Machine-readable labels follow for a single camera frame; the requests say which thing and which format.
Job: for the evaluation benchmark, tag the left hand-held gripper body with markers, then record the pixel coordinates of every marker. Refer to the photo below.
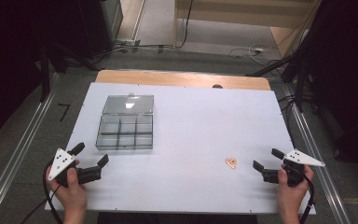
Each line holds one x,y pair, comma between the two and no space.
62,161

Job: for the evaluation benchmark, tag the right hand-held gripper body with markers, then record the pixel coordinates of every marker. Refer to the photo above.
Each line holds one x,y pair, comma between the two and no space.
293,165

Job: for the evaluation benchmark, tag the small orange heart-shaped piece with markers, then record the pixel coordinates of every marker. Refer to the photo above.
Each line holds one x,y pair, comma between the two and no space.
231,162

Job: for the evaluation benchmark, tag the clear plastic compartment box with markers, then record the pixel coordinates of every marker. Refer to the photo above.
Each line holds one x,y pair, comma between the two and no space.
126,123

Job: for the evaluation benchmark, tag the person's right hand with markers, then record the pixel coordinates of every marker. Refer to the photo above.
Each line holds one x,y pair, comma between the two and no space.
293,191

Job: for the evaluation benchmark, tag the person's left hand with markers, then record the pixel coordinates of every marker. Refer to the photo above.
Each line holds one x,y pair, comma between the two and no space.
69,190

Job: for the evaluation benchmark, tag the white table board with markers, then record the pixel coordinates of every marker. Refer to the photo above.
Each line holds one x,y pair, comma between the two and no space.
192,140

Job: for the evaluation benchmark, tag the black metal stand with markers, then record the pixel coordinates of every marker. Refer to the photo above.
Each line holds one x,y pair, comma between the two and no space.
295,71
48,62

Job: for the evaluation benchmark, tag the wooden table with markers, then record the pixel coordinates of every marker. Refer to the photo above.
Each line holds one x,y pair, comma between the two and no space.
180,78

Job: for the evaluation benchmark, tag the wooden shelf unit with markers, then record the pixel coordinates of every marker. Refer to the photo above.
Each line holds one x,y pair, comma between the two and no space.
245,18

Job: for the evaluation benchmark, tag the aluminium floor rail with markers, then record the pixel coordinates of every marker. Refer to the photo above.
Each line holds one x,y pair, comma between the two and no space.
318,155
14,158

